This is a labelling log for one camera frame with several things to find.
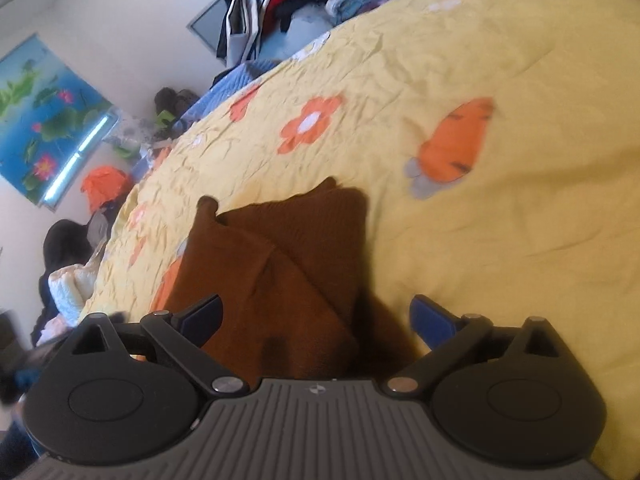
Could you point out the brown knit sweater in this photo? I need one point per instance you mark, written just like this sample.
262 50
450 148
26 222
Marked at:
300 240

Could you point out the white quilted cloth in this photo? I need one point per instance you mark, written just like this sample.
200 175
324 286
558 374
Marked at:
67 287

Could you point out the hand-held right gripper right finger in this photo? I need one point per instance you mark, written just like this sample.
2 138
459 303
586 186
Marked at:
433 321

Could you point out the lotus wall poster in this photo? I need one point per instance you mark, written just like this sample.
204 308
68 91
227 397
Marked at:
45 120

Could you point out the yellow carrot print bed sheet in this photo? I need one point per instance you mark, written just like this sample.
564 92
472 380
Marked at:
500 235

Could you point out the black cloth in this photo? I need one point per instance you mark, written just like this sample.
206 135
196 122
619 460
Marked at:
65 242

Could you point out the dark bag with green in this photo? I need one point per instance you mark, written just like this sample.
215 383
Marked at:
170 107

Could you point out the light blue pillow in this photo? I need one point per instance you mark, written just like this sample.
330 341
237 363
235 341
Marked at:
307 27

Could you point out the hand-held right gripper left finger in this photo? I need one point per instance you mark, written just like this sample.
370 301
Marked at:
201 318

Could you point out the blue blanket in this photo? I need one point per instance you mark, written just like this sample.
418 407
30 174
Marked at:
225 85

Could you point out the grey framed board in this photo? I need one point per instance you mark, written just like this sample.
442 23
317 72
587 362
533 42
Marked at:
207 22

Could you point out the orange bag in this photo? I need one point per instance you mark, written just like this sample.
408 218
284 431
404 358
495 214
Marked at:
105 187

